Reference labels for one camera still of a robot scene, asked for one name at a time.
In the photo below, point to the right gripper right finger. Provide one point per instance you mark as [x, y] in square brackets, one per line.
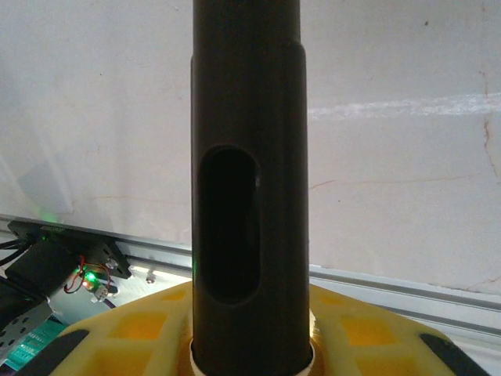
[372, 337]

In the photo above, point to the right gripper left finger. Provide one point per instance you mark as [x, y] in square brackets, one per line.
[129, 337]

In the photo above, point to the dark brown hand brush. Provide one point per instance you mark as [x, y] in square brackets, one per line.
[282, 156]

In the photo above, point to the small black controller board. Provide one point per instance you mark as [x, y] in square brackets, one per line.
[96, 288]

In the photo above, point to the green circuit board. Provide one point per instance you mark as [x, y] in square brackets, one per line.
[35, 348]

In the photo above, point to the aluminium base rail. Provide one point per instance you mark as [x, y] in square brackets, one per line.
[391, 290]

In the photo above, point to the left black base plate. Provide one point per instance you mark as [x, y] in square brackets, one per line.
[102, 250]

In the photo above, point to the grey perforated metal bracket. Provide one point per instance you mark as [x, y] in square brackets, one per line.
[19, 325]

